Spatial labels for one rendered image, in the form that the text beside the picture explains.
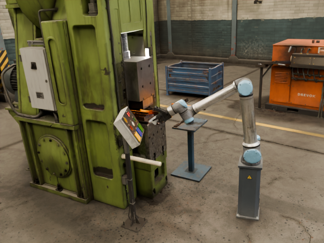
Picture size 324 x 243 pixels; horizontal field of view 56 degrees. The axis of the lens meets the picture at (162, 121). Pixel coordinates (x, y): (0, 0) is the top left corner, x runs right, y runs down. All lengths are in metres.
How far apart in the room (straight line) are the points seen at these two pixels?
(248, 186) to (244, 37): 8.21
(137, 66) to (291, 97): 3.92
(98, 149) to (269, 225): 1.90
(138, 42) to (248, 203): 2.02
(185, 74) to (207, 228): 4.56
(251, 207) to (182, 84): 4.49
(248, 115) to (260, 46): 8.13
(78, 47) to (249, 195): 2.19
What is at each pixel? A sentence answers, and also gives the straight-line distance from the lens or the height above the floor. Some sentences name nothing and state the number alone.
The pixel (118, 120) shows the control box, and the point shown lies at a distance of 2.57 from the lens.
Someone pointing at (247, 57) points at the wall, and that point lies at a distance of 10.94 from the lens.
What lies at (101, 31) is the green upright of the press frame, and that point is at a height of 1.87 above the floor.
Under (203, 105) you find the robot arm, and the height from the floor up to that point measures 1.18.
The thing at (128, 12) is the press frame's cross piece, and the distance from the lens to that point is 3.17.
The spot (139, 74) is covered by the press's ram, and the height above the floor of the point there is 1.44.
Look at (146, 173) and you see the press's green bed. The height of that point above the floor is 0.33.
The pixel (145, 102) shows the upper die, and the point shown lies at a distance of 3.18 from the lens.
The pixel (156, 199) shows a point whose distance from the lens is 3.59.
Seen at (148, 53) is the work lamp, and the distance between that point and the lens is 3.39.
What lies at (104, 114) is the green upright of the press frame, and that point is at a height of 1.09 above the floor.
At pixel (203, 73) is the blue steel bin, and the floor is 0.60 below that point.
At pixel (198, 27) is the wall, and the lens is 11.72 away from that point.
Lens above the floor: 2.06
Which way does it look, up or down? 21 degrees down
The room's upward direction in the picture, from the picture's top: 3 degrees counter-clockwise
